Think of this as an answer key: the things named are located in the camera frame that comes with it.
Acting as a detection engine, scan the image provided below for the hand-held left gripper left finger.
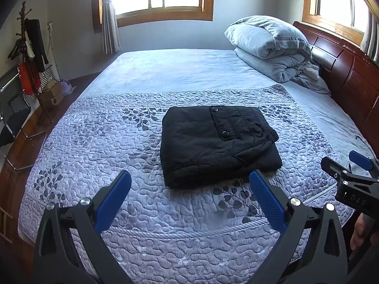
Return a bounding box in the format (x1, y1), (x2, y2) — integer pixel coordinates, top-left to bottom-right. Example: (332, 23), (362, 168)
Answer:
(34, 170), (134, 284)

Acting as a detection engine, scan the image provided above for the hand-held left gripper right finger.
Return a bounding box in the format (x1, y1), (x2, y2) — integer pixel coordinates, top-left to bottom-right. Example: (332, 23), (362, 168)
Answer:
(249, 170), (348, 284)

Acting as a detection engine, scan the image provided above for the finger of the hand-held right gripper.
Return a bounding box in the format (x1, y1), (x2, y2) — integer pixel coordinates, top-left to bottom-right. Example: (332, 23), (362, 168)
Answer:
(348, 150), (379, 181)
(320, 156), (356, 185)

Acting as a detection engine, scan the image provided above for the black jacket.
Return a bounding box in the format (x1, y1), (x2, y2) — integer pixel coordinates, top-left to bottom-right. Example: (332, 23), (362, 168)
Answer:
(159, 105), (283, 189)

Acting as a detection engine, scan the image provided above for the person's right hand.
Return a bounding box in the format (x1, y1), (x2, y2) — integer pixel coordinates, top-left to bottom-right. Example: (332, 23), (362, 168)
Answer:
(350, 213), (370, 250)

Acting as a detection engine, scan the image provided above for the grey quilted leaf-print bedspread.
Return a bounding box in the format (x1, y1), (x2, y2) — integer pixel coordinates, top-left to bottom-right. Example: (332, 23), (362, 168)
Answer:
(18, 84), (356, 284)

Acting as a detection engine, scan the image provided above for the dark wooden headboard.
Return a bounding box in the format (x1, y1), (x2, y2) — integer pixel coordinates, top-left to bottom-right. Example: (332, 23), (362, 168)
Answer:
(292, 21), (379, 142)

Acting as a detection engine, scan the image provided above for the folded light blue duvet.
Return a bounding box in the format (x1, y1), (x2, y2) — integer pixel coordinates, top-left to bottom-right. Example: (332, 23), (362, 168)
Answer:
(234, 46), (332, 97)

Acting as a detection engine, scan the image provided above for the grey curtain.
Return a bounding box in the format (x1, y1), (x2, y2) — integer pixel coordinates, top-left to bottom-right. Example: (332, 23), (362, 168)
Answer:
(360, 9), (379, 62)
(99, 0), (123, 55)

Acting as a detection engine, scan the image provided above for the cardboard box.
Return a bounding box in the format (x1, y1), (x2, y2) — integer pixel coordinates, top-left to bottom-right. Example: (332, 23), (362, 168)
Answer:
(38, 81), (64, 107)

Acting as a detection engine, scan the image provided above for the white bag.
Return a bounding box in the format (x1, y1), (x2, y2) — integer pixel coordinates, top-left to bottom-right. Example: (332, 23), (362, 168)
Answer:
(59, 78), (76, 95)

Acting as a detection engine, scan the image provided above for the black folding chair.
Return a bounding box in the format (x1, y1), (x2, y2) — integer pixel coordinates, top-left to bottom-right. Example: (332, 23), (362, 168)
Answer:
(0, 65), (48, 172)

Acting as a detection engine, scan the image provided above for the wooden framed window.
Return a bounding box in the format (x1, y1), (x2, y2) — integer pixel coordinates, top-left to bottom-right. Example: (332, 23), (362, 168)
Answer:
(302, 0), (379, 48)
(91, 0), (215, 34)

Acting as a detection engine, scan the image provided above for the striped bag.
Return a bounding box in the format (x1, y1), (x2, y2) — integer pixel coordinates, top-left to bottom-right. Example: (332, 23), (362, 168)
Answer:
(38, 65), (57, 89)

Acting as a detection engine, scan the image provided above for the light blue bed sheet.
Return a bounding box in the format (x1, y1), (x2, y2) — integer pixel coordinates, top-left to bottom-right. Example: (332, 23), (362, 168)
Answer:
(63, 49), (374, 169)

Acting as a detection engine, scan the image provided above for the red hanging garment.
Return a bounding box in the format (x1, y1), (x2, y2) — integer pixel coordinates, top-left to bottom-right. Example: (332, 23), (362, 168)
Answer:
(18, 62), (42, 95)

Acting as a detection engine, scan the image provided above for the light blue pillow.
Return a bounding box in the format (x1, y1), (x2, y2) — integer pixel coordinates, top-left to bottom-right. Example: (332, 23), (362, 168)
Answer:
(224, 15), (311, 60)

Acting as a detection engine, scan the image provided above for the white pole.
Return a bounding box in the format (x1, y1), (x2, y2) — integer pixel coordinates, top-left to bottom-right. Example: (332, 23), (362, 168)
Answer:
(47, 21), (61, 80)

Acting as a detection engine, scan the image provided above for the black hanging garment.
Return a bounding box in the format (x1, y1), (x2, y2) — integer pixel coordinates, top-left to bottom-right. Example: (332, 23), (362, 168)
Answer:
(25, 18), (49, 73)

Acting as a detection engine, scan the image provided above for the wooden coat rack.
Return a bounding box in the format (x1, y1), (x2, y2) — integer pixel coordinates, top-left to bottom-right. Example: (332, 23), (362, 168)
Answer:
(7, 1), (48, 104)

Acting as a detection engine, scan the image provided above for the black cable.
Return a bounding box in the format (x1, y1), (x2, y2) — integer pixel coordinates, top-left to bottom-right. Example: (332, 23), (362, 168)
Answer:
(355, 135), (371, 149)

